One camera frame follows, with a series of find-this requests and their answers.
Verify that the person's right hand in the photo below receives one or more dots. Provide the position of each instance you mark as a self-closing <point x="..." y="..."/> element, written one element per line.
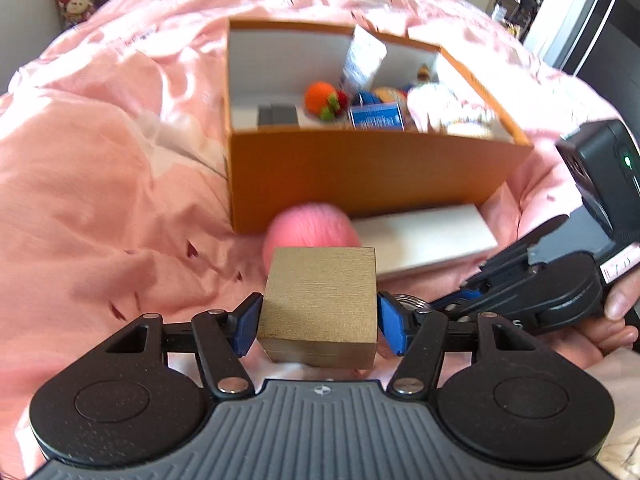
<point x="617" y="305"/>

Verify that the orange crochet fruit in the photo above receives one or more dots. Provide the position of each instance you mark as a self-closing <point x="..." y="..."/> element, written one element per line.
<point x="322" y="100"/>

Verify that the blue rectangular tag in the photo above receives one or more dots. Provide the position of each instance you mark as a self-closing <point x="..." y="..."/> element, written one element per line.
<point x="377" y="117"/>

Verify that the pink fluffy ball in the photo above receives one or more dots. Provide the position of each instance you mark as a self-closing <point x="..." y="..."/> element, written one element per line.
<point x="310" y="230"/>

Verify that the dark wall socket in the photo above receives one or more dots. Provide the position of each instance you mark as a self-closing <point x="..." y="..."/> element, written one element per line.
<point x="102" y="1"/>

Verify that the black wardrobe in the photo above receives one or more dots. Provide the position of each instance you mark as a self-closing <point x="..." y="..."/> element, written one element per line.
<point x="590" y="35"/>

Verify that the grey textured box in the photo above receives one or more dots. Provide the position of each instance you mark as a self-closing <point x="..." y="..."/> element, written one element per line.
<point x="276" y="114"/>

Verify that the gold textured box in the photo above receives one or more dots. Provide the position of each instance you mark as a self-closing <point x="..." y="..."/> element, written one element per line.
<point x="320" y="300"/>

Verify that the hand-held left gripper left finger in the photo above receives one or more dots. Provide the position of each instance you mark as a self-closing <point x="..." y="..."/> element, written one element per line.
<point x="247" y="325"/>

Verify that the flat white box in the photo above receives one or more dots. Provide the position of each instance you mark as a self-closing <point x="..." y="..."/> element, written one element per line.
<point x="425" y="240"/>

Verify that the pink printed blanket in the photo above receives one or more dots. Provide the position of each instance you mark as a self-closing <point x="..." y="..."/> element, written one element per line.
<point x="125" y="185"/>

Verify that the orange cardboard box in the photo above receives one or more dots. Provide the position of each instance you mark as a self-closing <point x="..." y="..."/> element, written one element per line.
<point x="350" y="185"/>

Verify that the white blue packet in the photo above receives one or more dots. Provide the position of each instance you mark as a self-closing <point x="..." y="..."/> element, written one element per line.
<point x="362" y="60"/>

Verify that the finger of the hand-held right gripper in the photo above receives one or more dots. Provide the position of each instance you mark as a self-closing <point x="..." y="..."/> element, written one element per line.
<point x="510" y="260"/>
<point x="500" y="297"/>

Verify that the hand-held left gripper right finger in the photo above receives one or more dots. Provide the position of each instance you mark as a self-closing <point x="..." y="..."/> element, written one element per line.
<point x="395" y="325"/>

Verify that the white crochet bunny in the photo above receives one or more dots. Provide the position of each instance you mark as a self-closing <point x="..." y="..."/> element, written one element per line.
<point x="445" y="107"/>

